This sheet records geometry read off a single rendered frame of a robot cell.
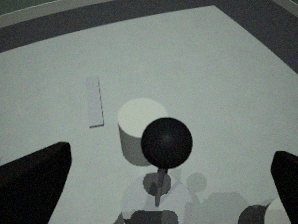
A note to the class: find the grey cylinder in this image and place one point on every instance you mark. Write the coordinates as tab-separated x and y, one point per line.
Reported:
132	120
273	213

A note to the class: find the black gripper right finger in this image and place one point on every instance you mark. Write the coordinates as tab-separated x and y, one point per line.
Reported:
284	168

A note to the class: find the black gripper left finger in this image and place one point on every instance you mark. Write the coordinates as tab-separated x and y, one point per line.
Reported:
31	185

